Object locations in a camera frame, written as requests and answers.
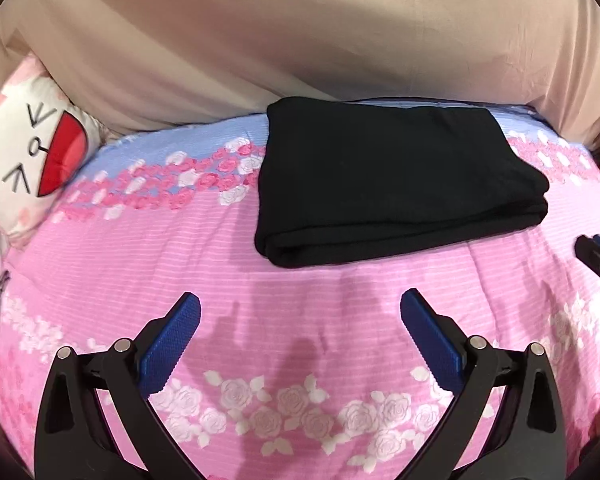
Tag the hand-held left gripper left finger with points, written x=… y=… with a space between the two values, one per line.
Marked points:
x=172 y=342

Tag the pink floral blanket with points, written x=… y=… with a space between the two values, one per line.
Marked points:
x=290 y=310

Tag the beige curtain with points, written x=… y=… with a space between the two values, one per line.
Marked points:
x=300 y=35

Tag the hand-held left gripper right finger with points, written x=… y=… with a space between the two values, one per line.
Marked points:
x=430 y=342

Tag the white cat face pillow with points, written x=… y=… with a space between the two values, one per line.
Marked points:
x=30 y=135

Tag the black pants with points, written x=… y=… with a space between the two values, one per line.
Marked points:
x=390 y=180

